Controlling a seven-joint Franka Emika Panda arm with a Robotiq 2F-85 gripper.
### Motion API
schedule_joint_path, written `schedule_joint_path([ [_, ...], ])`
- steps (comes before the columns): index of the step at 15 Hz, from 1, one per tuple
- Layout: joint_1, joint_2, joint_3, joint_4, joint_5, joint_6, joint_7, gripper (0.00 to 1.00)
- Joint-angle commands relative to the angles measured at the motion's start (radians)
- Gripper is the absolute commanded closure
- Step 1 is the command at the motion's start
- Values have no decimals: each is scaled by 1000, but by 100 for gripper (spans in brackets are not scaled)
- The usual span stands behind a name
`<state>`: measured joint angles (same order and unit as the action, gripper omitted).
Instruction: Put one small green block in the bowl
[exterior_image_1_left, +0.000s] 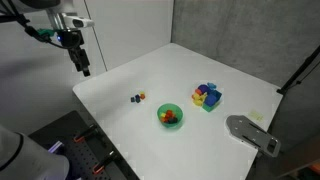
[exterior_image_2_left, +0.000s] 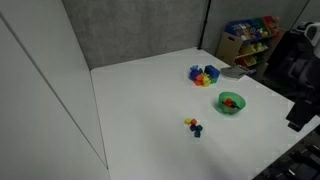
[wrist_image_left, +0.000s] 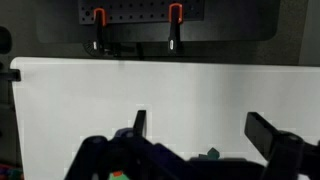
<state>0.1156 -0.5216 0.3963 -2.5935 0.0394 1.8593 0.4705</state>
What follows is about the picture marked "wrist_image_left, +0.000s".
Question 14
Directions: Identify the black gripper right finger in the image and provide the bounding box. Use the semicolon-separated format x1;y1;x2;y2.
244;112;280;160

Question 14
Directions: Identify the left orange black clamp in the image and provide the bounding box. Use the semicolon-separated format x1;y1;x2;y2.
83;8;112;57

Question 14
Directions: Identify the orange black clamp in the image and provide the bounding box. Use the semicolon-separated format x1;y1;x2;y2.
83;8;112;57
168;3;183;54

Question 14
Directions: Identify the right orange black clamp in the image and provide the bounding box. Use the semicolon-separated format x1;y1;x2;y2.
168;3;183;54

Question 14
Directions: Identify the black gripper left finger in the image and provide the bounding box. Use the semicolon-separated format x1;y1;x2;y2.
133;110;147;136

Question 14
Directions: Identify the small green block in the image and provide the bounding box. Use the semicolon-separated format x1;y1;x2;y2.
198;148;220;160

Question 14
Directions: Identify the black perforated mounting board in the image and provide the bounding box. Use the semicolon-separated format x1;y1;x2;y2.
78;0;205;25

